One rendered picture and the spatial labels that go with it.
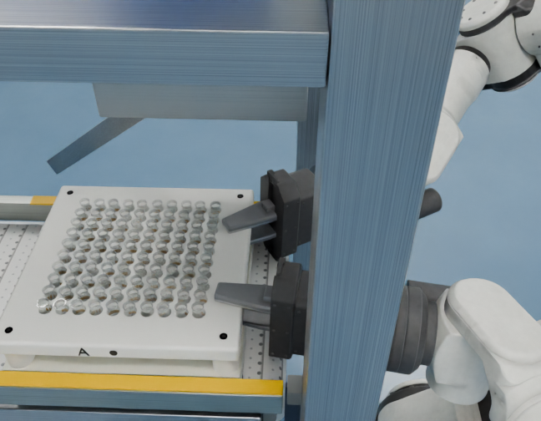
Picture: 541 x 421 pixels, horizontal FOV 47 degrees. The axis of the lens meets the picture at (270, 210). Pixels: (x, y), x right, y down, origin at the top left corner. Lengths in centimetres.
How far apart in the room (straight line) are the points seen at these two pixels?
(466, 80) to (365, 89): 60
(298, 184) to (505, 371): 31
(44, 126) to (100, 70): 247
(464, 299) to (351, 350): 18
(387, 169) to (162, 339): 34
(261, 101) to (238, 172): 174
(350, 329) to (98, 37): 26
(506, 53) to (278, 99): 41
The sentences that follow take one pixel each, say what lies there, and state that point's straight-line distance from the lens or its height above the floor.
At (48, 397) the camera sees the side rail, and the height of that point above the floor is 91.
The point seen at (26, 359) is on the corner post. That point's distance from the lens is 69.
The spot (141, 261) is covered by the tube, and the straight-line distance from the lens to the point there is 68.
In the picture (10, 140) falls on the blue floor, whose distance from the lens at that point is 275.
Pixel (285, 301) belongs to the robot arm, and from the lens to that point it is 60.
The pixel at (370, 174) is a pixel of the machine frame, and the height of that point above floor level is 124.
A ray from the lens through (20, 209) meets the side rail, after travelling 89.
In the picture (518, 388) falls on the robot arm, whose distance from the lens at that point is 58.
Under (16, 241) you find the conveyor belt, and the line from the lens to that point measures 88.
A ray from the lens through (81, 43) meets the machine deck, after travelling 32.
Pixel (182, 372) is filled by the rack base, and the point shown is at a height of 92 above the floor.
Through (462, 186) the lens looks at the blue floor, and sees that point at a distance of 241.
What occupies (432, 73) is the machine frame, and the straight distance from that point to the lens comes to 32.
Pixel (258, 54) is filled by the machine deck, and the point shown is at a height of 131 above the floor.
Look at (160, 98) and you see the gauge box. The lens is 65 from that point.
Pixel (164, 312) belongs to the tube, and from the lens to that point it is 63.
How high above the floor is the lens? 145
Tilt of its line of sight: 41 degrees down
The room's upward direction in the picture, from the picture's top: straight up
